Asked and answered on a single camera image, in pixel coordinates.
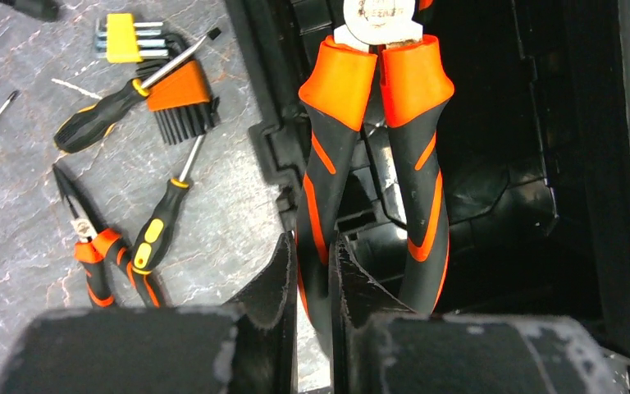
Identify yellow black short screwdriver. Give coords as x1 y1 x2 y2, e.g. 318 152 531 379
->
53 27 221 153

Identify yellow hex key set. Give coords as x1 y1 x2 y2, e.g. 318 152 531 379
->
93 13 169 63

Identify black plastic toolbox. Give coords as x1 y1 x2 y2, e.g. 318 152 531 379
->
226 1 630 378

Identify orange black needle-nose pliers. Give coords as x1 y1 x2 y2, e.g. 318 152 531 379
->
52 164 169 309

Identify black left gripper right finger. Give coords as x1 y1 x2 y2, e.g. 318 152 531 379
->
329 239 618 393

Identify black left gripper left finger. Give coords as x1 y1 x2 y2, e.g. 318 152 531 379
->
0 233 297 393

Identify orange black combination pliers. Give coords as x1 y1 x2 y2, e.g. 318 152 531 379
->
294 1 454 344

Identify wire brush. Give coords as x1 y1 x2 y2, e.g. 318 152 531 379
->
136 32 218 145

